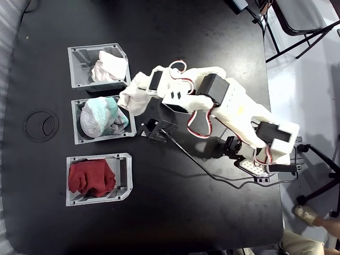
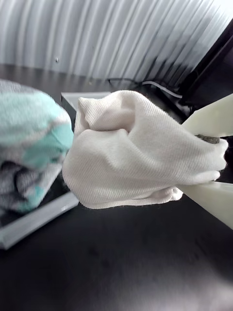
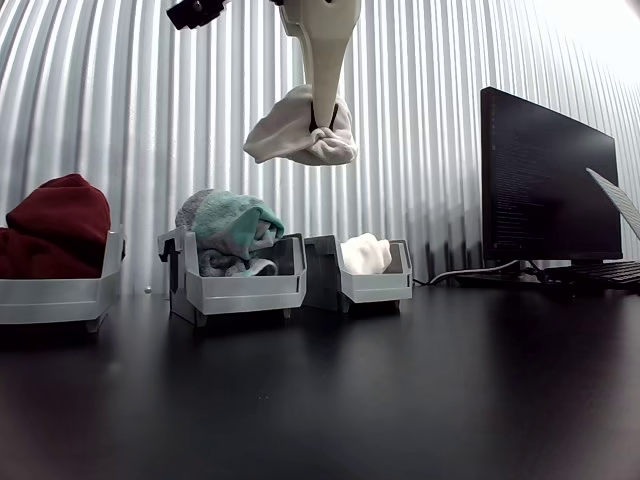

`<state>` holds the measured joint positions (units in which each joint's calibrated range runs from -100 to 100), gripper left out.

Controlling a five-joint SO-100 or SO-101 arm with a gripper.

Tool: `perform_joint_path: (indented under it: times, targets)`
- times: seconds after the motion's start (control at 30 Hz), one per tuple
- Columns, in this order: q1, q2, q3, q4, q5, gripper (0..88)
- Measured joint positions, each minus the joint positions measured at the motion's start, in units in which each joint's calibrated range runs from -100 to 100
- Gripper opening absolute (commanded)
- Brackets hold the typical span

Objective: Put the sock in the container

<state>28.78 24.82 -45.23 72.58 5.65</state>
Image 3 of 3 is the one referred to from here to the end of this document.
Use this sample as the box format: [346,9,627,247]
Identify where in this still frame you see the large white sock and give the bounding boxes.
[243,83,360,168]

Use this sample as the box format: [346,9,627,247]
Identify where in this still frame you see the black computer monitor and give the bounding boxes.
[457,85,624,287]

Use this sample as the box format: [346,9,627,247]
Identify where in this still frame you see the teal and grey sock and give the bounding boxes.
[174,188,286,278]

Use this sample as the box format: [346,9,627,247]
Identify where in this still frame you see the small grey storage bin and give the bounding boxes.
[303,234,414,315]

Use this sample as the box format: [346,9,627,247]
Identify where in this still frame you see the dark-sided grey storage bin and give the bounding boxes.
[157,230,308,327]

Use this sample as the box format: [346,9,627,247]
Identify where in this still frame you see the light grey cable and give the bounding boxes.
[427,258,524,287]

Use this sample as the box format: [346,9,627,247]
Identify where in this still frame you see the dark red sock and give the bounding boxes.
[0,173,111,280]

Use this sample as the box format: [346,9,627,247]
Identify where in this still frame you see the grey laptop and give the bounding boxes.
[585,167,640,236]

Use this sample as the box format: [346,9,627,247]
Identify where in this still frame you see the large grey storage bin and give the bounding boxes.
[0,224,126,334]

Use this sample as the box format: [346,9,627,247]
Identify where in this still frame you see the small white sock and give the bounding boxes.
[339,232,393,276]

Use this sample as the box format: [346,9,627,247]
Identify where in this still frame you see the black gripper camera mount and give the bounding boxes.
[166,0,229,31]

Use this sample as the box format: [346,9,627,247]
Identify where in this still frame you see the black keyboard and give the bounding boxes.
[543,259,640,292]

